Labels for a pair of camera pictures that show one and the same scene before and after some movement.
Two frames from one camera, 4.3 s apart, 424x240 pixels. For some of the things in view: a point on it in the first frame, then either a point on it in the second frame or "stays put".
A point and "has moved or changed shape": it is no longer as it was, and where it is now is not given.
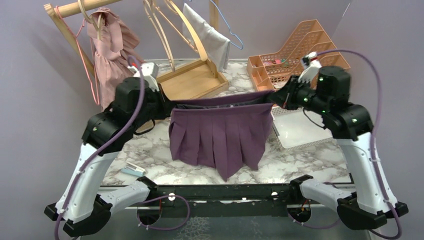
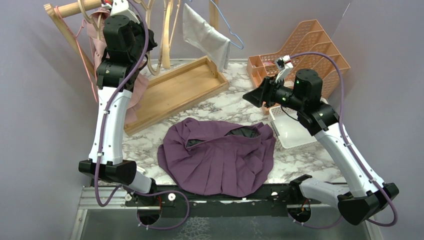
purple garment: x=224 y=132 has moved or changed shape
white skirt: x=216 y=45 stays put
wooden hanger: x=151 y=9 to x=155 y=72
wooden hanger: x=204 y=53 to x=166 y=42
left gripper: x=166 y=104 to x=150 y=43
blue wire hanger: x=228 y=28 stays put
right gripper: x=283 y=96 to x=258 y=95
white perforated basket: x=296 y=127 stays put
